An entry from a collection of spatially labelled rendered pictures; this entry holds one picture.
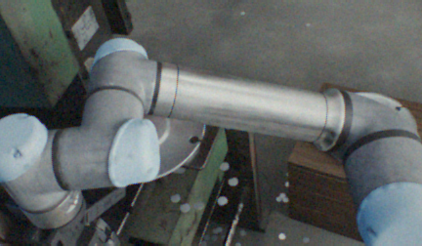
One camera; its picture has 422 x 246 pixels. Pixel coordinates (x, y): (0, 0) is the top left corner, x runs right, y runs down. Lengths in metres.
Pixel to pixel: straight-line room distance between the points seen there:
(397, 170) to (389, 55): 1.79
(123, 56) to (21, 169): 0.20
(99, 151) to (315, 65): 1.88
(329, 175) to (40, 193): 1.06
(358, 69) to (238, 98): 1.71
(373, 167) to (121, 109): 0.34
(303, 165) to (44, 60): 0.96
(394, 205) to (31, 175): 0.43
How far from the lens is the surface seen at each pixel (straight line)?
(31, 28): 0.74
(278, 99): 0.67
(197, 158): 1.01
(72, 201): 0.64
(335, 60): 2.38
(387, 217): 0.64
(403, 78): 2.32
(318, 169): 1.51
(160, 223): 1.10
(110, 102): 0.58
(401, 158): 0.68
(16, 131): 0.57
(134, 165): 0.54
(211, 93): 0.64
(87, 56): 0.95
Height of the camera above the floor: 1.57
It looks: 48 degrees down
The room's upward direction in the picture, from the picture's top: 12 degrees counter-clockwise
